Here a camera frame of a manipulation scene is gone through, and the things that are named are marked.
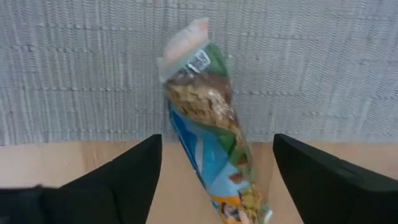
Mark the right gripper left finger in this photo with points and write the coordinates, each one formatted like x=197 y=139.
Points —
x=124 y=193

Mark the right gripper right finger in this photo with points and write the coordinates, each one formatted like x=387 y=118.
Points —
x=326 y=193

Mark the blue orange granola bar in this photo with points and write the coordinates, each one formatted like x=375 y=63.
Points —
x=205 y=124

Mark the grey woven table mat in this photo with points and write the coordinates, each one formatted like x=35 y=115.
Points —
x=77 y=77

